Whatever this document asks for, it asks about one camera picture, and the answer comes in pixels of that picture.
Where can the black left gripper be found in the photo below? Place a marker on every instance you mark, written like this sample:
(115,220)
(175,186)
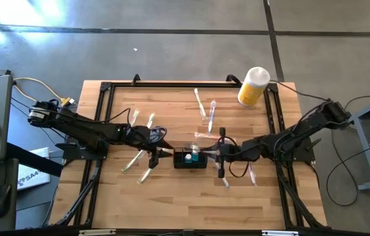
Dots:
(139,136)

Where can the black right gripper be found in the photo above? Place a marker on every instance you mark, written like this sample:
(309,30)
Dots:
(240,152)

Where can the small blue mouthwash bottle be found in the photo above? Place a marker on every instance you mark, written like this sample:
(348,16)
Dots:
(195,156)
(188,158)

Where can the pink toothbrush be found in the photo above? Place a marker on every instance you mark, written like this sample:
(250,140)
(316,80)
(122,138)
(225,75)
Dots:
(204,135)

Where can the long blue toothbrush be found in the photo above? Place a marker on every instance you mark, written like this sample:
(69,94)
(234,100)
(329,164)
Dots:
(225,182)

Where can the green toothbrush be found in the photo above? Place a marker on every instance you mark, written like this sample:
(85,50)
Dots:
(135,116)
(151,119)
(145,176)
(132,162)

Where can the short blue toothbrush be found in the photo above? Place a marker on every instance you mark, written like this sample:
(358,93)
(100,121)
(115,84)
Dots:
(211,114)

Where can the purple toothbrush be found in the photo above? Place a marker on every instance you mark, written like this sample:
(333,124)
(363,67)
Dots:
(252,175)

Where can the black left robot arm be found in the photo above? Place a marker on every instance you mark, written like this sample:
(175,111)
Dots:
(86,129)

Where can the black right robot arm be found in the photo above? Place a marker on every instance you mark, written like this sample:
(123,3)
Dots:
(289,137)

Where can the white toothbrush in clear wrapper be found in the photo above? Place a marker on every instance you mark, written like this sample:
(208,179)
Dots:
(199,102)

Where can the yellow canister with white lid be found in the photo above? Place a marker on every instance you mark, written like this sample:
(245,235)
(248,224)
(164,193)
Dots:
(253,86)

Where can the white table clamp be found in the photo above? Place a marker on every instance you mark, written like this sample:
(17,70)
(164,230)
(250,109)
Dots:
(96,232)
(279,233)

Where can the white printed paper sheet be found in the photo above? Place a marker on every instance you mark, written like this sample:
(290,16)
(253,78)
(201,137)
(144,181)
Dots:
(34,177)

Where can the black diagonal beam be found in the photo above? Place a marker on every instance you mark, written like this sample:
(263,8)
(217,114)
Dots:
(30,159)

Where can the black aluminium table frame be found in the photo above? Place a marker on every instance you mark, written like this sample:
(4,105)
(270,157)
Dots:
(171,85)

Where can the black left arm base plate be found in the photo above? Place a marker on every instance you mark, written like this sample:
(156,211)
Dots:
(73,154)

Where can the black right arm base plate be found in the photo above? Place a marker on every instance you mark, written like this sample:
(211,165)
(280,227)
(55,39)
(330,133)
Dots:
(306,154)

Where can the grey metal table frame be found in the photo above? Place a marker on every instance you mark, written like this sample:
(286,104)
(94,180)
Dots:
(368,157)

